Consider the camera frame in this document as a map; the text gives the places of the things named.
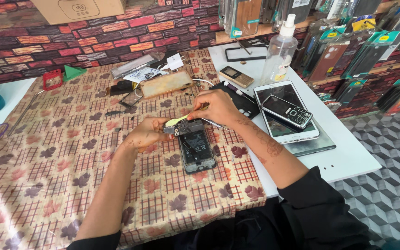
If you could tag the person's left hand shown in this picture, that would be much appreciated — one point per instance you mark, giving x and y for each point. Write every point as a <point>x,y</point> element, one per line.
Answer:
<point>144,133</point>

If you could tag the person's right hand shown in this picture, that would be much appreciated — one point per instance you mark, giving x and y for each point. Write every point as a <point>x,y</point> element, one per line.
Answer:
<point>219,106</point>

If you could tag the yellow plastic pry tool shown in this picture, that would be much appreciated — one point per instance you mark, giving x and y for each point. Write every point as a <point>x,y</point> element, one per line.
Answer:
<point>176,120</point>

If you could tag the phone circuit board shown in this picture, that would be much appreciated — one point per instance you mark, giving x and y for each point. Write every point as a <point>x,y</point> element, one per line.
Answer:
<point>179,128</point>

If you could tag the thin metal screwdriver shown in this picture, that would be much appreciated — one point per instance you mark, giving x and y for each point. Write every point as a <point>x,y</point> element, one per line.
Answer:
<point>217,124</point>

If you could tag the white tipped dark screwdriver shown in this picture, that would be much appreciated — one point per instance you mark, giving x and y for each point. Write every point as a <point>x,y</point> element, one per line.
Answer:
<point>236,90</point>

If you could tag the black phone case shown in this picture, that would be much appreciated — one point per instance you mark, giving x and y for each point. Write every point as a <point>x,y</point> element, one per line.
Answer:
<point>247,107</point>

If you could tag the small gold keypad phone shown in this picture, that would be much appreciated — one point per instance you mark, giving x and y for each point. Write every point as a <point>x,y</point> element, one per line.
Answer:
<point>236,76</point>

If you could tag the small black hand tool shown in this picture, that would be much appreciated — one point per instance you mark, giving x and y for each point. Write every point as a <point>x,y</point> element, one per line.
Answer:
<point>115,113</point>

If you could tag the dark glass screen piece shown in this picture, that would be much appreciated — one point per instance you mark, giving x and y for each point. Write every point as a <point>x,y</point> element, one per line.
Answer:
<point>130,99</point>

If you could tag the opened black smartphone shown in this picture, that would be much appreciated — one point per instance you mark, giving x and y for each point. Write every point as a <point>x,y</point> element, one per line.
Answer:
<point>197,149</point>

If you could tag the black phone back cover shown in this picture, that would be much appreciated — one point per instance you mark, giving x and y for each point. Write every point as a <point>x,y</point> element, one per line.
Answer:
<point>120,88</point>

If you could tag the phone in yellowed clear case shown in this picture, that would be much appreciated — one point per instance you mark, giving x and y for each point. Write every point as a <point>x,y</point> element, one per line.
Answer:
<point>166,84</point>

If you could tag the white printed paper packet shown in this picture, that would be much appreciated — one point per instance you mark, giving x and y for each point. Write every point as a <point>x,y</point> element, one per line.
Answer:
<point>146,74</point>

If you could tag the white charger adapter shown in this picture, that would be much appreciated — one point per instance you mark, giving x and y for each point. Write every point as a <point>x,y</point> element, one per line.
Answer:
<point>175,62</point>

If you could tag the metal tweezers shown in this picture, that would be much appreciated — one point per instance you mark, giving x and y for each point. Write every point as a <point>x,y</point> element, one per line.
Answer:
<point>244,47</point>

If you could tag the white tablet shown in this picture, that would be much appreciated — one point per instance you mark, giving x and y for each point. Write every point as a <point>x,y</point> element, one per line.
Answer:
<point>280,133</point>

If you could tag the black silver keypad phone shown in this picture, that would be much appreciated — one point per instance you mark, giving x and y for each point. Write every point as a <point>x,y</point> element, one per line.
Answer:
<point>286,111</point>

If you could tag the silver foil packet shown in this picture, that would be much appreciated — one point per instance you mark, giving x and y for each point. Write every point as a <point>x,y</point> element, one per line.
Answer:
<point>134,65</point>

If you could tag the clear spray bottle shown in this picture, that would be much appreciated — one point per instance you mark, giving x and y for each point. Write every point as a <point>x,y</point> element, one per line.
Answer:
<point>279,52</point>

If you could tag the leaf patterned tablecloth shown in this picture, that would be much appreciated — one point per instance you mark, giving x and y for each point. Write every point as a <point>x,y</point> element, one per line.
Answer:
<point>64,156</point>

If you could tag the green triangular pick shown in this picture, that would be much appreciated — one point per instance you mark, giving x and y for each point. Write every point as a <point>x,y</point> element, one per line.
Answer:
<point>72,72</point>

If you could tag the grey tablet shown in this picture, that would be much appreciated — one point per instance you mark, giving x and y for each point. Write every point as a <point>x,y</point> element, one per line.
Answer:
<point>316,145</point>

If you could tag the long thin metal rod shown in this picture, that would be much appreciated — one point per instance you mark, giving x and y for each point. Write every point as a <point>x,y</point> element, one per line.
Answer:
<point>24,114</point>

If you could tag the person's black clothing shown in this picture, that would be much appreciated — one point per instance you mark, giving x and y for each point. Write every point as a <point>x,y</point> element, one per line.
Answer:
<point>290,218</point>

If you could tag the cardboard box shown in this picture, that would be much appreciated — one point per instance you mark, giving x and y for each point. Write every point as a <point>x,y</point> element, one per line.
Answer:
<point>78,10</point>

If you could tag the rack of packaged phone cases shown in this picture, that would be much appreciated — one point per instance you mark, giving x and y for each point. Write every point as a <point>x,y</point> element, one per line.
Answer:
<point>352,48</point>

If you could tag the black rectangular phone frame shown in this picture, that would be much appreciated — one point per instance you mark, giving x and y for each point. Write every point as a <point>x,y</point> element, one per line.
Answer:
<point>228,55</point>

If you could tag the red plastic phone frame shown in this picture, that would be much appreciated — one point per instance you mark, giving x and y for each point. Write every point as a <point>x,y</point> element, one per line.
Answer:
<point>46,80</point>

